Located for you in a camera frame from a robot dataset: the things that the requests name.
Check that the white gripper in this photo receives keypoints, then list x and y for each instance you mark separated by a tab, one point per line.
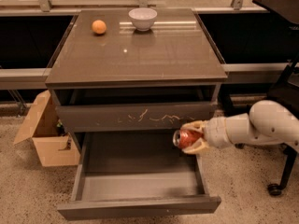
215	133

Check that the scratched grey top drawer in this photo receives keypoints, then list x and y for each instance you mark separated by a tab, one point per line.
132	117

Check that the orange fruit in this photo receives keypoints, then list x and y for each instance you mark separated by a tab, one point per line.
99	27

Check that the grey drawer cabinet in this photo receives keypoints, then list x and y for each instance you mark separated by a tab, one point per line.
172	62

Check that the red coke can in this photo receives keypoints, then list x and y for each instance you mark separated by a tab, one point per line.
185	138

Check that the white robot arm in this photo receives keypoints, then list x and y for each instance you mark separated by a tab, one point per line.
241	131

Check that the open grey middle drawer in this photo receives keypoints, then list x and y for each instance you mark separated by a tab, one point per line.
136	174

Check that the white ceramic bowl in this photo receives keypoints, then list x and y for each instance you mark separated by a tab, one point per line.
143	18

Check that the open cardboard box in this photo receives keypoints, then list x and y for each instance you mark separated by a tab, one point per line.
41	125

